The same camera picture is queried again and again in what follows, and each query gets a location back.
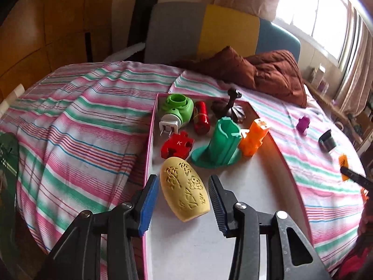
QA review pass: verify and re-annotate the orange plastic tower piece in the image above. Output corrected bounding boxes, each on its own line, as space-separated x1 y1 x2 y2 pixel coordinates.
238 118 271 156

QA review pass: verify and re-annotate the red cloth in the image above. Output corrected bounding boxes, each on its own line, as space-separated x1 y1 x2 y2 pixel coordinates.
332 230 373 280

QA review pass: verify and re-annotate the green plug device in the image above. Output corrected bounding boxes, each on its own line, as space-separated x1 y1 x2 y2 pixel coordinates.
158 93 194 137

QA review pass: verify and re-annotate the red puzzle block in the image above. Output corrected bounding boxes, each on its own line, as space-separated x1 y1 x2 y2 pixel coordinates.
161 131 193 158

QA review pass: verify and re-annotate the green flanged tube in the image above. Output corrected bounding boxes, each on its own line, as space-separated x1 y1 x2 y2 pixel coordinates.
191 117 243 169

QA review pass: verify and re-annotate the multicolour padded headboard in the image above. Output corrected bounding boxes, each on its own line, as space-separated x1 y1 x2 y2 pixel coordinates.
144 1 301 65

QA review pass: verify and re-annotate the grey black cylinder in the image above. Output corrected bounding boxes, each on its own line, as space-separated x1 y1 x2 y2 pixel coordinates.
318 129 336 152

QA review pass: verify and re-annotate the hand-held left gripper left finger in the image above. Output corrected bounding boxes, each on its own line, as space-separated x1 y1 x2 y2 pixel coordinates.
35 174 159 280

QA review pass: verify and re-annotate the wooden desk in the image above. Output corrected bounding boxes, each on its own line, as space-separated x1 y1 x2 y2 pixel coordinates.
303 80 352 124

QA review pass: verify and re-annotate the beige patterned curtain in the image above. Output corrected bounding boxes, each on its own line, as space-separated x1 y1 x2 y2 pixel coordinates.
335 14 373 116

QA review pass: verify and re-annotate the red cylinder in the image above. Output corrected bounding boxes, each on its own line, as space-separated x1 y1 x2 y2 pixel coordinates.
193 101 211 135

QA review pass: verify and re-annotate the brown quilt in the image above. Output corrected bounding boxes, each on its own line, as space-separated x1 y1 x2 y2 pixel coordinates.
172 46 308 108

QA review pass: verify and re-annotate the white cloth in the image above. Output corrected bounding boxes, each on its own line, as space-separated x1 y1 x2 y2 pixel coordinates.
104 42 146 63

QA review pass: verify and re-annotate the white box with pink rim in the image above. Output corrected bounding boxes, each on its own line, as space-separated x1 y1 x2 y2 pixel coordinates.
144 93 314 280

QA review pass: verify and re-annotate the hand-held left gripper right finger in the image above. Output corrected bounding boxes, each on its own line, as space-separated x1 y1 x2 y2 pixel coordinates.
208 174 333 280

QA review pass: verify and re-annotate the purple toy figure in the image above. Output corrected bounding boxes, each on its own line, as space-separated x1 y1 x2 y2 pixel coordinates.
296 116 311 135

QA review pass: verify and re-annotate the yellow oval carved shell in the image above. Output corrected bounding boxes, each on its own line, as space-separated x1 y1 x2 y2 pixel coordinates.
160 157 211 223

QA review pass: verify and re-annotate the window behind bed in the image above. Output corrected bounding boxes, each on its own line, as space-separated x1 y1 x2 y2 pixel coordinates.
274 0 359 68

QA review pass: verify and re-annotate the black chair back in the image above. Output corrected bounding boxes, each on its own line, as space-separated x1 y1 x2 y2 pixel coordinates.
128 0 159 62

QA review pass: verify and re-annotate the green bag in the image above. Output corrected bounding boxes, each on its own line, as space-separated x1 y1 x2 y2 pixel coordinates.
0 133 21 241

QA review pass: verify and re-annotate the white carton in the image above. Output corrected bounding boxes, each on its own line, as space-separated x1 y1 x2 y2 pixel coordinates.
316 64 327 84

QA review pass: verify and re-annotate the striped bed sheet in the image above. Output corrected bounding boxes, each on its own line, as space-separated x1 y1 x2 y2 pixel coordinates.
0 61 368 280

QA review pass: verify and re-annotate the wooden wardrobe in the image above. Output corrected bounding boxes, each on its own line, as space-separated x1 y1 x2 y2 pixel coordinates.
0 0 120 101

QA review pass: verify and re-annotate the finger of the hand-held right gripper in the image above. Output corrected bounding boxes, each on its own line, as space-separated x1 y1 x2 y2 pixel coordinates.
340 166 373 189

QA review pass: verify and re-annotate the yellow-orange patterned block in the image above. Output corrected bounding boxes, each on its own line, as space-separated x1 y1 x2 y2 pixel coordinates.
338 154 350 181

